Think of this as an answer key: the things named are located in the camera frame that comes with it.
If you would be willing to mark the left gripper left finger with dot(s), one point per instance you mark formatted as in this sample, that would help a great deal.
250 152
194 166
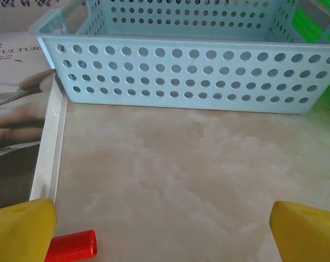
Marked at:
20 232

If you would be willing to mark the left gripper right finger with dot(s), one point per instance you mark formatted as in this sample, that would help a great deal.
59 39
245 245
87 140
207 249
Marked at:
307 234

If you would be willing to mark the marker pen with red cap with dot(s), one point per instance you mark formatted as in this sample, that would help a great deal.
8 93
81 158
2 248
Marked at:
72 245

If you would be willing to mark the book with photo cover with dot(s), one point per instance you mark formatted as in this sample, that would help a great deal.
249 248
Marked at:
14 117

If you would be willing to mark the light blue perforated basket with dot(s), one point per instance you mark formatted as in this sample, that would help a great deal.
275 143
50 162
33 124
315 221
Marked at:
181 73

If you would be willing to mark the green mesh plastic basket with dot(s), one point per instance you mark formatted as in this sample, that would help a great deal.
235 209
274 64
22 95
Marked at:
304 23

